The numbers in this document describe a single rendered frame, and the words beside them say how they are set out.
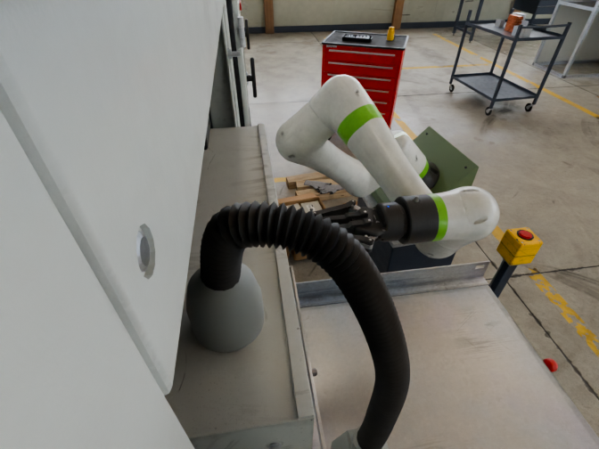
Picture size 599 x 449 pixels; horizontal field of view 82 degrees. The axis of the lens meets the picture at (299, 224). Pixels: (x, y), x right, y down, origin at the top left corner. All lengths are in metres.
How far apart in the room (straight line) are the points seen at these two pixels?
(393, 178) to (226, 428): 0.68
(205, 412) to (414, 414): 0.66
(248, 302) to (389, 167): 0.63
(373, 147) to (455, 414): 0.63
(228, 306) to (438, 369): 0.76
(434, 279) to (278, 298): 0.83
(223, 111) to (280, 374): 0.51
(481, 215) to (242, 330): 0.53
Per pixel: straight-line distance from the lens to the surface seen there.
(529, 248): 1.33
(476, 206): 0.71
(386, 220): 0.64
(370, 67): 3.30
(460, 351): 1.01
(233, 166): 0.52
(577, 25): 7.51
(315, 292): 1.01
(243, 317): 0.28
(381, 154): 0.86
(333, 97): 0.92
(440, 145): 1.50
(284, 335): 0.31
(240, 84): 0.77
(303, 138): 0.95
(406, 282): 1.08
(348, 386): 0.89
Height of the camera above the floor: 1.65
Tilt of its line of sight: 40 degrees down
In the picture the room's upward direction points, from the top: straight up
